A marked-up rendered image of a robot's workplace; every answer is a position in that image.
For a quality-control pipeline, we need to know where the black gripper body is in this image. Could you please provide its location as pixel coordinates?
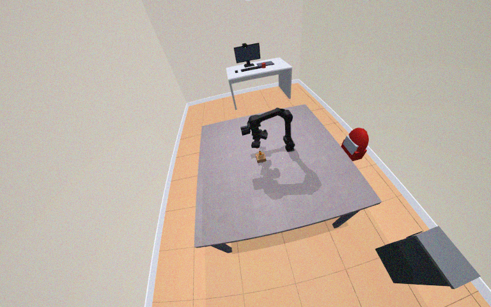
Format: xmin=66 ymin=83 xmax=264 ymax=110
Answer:
xmin=251 ymin=129 xmax=262 ymax=148

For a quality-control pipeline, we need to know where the tan square block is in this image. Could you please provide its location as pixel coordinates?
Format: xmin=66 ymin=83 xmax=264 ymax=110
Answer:
xmin=256 ymin=152 xmax=266 ymax=163

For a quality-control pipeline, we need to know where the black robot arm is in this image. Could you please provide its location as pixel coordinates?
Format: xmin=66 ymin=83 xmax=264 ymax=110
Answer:
xmin=240 ymin=107 xmax=295 ymax=152

